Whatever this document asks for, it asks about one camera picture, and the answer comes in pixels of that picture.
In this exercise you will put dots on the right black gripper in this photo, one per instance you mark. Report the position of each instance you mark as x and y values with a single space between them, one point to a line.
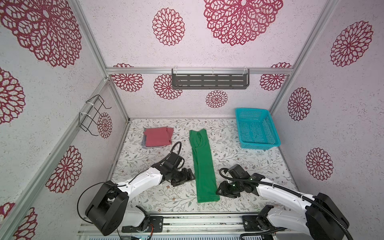
223 190

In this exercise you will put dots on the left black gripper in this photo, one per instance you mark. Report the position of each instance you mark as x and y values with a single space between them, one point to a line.
186 176

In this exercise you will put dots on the green tank top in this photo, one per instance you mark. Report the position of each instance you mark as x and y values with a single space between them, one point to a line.
206 183

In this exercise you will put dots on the maroon red tank top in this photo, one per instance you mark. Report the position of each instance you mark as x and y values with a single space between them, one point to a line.
158 137

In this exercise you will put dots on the blue white striped tank top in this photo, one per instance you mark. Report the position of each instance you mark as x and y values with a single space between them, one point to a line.
144 142

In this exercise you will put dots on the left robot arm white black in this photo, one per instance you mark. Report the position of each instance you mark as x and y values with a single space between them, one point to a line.
109 210

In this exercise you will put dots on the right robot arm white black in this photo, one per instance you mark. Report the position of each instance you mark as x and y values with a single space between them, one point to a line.
316 216

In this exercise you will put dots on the teal plastic basket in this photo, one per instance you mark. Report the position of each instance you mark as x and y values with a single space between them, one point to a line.
256 129

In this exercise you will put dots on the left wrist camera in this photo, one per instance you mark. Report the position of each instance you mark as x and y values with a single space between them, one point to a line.
174 161

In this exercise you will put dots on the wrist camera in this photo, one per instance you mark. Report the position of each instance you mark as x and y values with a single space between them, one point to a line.
237 172
174 161

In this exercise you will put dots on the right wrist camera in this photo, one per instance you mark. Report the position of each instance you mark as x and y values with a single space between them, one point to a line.
237 172

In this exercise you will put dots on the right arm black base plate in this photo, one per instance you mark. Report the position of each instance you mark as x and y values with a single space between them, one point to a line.
256 223

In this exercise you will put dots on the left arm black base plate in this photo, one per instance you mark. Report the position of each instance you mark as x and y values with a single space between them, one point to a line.
152 224

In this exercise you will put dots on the aluminium front rail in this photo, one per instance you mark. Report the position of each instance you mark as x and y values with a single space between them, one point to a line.
195 224

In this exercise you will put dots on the black wire wall rack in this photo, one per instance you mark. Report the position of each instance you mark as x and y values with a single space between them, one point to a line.
95 120

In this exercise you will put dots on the grey metal wall shelf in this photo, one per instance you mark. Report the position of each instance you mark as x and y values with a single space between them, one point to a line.
210 81

